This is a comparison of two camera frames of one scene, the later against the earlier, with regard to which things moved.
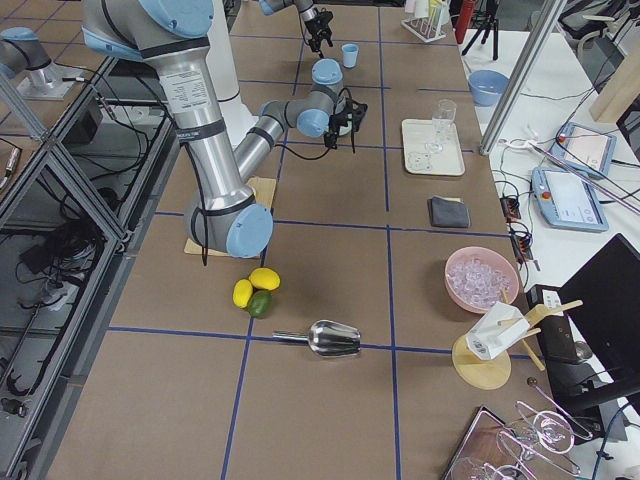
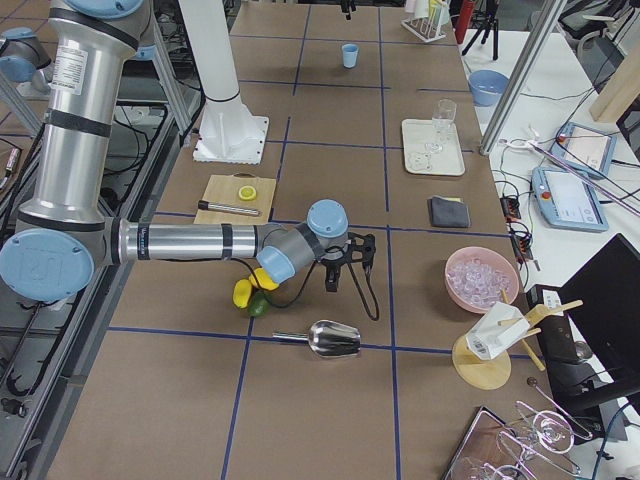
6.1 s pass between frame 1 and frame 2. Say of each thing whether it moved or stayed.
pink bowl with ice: stayed
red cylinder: stayed
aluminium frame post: stayed
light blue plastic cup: stayed
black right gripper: moved
